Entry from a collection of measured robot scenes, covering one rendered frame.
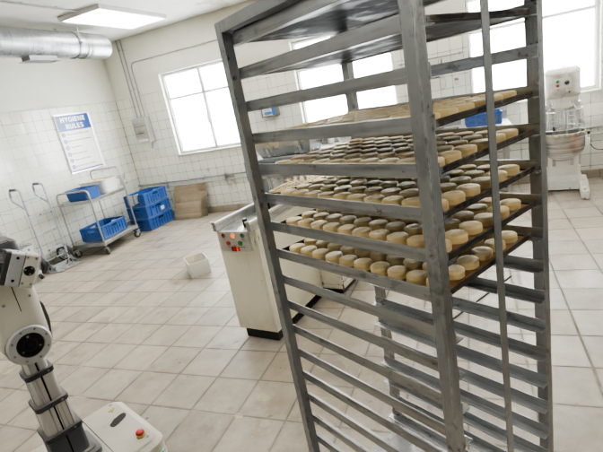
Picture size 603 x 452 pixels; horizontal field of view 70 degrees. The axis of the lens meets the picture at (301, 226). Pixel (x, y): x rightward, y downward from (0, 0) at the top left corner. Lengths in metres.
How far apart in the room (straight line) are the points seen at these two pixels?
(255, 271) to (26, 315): 1.44
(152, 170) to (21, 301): 6.30
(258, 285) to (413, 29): 2.37
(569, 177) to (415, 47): 5.13
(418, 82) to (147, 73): 7.18
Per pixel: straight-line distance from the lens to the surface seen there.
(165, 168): 7.94
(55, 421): 2.25
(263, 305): 3.04
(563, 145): 5.38
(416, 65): 0.82
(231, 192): 7.34
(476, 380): 1.65
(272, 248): 1.35
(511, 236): 1.25
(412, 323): 1.05
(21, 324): 2.03
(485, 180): 1.08
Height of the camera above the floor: 1.59
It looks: 16 degrees down
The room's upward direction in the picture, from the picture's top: 11 degrees counter-clockwise
